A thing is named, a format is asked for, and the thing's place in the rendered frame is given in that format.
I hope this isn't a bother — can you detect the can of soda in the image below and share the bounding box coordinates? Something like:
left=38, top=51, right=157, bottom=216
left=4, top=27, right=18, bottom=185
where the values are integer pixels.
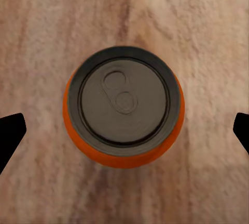
left=63, top=45, right=185, bottom=168

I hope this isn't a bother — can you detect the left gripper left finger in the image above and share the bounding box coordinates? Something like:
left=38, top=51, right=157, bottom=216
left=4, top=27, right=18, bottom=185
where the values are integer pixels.
left=0, top=113, right=27, bottom=174

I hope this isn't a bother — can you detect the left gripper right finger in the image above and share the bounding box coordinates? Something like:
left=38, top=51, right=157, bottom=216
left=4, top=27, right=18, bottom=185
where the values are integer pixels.
left=233, top=112, right=249, bottom=154

